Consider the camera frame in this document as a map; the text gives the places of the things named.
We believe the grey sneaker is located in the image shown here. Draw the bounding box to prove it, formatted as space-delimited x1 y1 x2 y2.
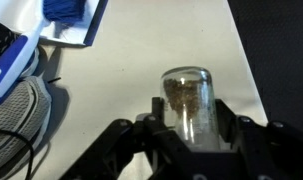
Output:
0 23 52 180

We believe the blue hand brush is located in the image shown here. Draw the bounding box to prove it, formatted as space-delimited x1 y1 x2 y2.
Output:
0 0 86 104

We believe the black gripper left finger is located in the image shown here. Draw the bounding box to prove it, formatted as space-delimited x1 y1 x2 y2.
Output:
59 97 191 180

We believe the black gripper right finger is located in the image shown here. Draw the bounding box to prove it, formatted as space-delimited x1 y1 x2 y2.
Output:
215 99 303 180

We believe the clear glass bottle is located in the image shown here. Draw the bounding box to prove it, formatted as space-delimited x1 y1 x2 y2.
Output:
160 66 220 152

